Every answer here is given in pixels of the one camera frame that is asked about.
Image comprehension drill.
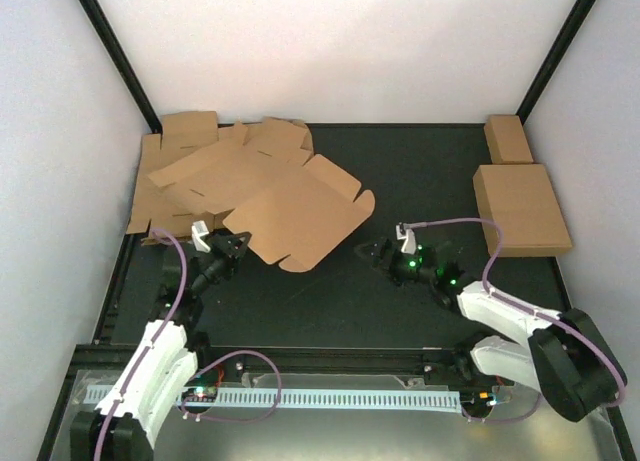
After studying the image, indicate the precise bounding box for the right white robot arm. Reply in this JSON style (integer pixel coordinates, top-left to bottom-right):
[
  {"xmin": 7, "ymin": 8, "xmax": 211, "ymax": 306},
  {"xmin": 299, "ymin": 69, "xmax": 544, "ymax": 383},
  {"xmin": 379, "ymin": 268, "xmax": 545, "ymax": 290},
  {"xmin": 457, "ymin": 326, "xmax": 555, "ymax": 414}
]
[{"xmin": 355, "ymin": 238, "xmax": 627, "ymax": 422}]

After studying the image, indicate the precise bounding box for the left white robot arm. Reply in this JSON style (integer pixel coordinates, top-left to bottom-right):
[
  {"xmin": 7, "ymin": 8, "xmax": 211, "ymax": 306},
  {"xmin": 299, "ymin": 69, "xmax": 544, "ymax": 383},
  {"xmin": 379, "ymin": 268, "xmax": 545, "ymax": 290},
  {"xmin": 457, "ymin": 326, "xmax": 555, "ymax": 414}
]
[{"xmin": 70, "ymin": 231, "xmax": 251, "ymax": 460}]

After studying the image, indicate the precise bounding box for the large folded cardboard box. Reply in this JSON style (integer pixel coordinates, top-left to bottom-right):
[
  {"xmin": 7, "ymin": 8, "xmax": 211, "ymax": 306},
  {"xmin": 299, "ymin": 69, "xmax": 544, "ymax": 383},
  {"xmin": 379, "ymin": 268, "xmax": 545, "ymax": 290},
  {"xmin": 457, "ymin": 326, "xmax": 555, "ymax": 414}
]
[{"xmin": 473, "ymin": 164, "xmax": 573, "ymax": 257}]

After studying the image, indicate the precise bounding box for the small folded cardboard box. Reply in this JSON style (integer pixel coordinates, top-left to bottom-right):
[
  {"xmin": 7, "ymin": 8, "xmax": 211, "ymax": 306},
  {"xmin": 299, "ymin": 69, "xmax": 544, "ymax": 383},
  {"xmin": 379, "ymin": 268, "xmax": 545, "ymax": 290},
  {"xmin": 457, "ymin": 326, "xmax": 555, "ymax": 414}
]
[{"xmin": 484, "ymin": 115, "xmax": 534, "ymax": 165}]

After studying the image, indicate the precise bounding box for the flat cardboard blank stack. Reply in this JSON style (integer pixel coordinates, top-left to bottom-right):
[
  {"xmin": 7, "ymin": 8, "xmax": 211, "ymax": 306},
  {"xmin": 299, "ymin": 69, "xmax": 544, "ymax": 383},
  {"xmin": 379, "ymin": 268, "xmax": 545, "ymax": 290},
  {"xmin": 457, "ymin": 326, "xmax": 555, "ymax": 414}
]
[{"xmin": 126, "ymin": 111, "xmax": 313, "ymax": 238}]

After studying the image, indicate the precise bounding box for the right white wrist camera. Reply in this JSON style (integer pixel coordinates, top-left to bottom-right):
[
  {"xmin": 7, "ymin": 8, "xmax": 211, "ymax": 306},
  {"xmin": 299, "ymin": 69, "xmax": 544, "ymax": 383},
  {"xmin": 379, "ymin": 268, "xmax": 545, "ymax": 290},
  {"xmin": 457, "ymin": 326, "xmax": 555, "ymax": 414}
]
[{"xmin": 396, "ymin": 223, "xmax": 417, "ymax": 255}]

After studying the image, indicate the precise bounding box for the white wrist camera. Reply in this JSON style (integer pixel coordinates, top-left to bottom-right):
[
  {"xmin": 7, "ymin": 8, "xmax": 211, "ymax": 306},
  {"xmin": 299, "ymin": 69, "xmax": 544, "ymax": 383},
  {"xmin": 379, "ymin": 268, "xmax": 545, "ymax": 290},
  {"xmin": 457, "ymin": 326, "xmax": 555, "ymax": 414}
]
[
  {"xmin": 191, "ymin": 220, "xmax": 211, "ymax": 253},
  {"xmin": 396, "ymin": 223, "xmax": 417, "ymax": 255}
]

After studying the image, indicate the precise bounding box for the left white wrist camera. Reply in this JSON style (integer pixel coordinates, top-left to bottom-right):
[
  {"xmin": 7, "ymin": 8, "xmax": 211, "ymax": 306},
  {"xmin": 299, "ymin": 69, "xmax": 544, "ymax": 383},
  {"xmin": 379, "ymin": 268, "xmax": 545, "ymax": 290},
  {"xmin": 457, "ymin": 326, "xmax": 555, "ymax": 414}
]
[{"xmin": 191, "ymin": 220, "xmax": 211, "ymax": 253}]

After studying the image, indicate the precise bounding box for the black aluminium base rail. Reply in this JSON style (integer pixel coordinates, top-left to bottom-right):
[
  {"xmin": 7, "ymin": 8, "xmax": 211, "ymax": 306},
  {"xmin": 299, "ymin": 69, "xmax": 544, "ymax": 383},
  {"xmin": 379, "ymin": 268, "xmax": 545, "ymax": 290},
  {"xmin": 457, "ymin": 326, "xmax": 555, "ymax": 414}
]
[{"xmin": 74, "ymin": 344, "xmax": 501, "ymax": 382}]

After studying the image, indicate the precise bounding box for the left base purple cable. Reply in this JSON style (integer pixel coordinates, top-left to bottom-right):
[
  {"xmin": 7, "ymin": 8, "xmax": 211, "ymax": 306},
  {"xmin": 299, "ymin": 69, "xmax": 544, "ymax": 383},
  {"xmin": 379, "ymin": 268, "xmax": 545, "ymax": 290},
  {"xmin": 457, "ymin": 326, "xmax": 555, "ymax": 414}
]
[{"xmin": 179, "ymin": 349, "xmax": 282, "ymax": 424}]

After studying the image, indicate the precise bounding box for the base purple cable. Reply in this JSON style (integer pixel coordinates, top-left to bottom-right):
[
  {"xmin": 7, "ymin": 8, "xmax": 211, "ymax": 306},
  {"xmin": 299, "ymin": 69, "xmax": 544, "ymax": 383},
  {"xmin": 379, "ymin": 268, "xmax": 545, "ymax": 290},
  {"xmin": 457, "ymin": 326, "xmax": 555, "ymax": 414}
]
[
  {"xmin": 460, "ymin": 380, "xmax": 544, "ymax": 425},
  {"xmin": 179, "ymin": 349, "xmax": 282, "ymax": 424}
]

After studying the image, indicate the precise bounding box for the white slotted cable duct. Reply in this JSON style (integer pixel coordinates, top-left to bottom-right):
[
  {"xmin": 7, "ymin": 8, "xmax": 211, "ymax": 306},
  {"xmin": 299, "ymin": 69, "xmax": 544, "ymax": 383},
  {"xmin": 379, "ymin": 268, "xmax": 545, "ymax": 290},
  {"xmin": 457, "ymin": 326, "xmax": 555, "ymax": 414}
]
[{"xmin": 85, "ymin": 384, "xmax": 462, "ymax": 413}]

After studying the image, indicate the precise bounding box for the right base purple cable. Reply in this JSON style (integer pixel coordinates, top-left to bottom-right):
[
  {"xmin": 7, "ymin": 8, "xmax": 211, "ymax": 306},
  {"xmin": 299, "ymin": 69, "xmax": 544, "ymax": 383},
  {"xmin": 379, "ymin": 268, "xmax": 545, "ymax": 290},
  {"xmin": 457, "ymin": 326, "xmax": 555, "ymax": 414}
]
[{"xmin": 460, "ymin": 380, "xmax": 544, "ymax": 425}]

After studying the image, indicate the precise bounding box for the left black frame post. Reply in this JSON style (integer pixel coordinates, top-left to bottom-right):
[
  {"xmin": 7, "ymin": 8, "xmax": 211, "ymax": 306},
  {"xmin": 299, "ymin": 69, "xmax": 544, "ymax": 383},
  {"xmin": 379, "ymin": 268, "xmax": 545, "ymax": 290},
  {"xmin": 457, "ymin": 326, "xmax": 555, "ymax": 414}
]
[{"xmin": 77, "ymin": 0, "xmax": 162, "ymax": 134}]

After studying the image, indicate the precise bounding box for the black frame post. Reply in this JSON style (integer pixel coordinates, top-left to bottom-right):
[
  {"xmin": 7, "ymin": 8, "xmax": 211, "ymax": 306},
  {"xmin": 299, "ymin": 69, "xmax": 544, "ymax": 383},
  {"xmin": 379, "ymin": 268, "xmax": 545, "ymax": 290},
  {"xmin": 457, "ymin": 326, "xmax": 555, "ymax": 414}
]
[
  {"xmin": 77, "ymin": 0, "xmax": 162, "ymax": 134},
  {"xmin": 516, "ymin": 0, "xmax": 597, "ymax": 124}
]

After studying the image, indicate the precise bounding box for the right black frame post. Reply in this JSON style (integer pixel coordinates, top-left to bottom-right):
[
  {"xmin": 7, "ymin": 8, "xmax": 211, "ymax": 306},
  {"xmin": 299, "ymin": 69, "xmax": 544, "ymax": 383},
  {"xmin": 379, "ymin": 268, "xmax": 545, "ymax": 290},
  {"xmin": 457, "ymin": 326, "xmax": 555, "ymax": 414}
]
[{"xmin": 516, "ymin": 0, "xmax": 597, "ymax": 124}]

